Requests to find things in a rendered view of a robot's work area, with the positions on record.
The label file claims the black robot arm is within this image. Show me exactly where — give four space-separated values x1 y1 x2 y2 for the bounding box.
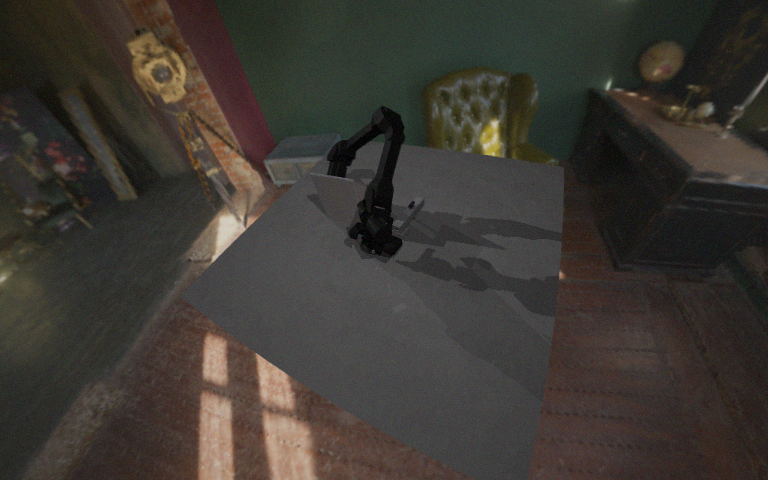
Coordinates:
325 106 405 243

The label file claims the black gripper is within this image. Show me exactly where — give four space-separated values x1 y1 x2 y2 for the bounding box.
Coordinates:
349 222 403 256

